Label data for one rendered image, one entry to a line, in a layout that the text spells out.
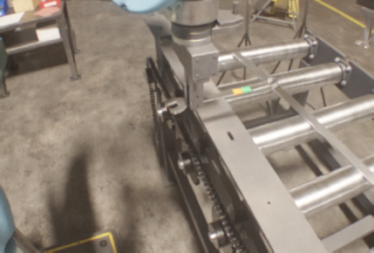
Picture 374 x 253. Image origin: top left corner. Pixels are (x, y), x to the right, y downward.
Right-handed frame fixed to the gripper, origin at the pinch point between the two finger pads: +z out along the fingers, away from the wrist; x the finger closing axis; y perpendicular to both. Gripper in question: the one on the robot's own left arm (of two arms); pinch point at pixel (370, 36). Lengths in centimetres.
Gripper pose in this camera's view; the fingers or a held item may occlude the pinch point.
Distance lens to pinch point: 95.5
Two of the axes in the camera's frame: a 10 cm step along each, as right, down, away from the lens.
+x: -5.8, -5.1, 6.3
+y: 8.1, -4.0, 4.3
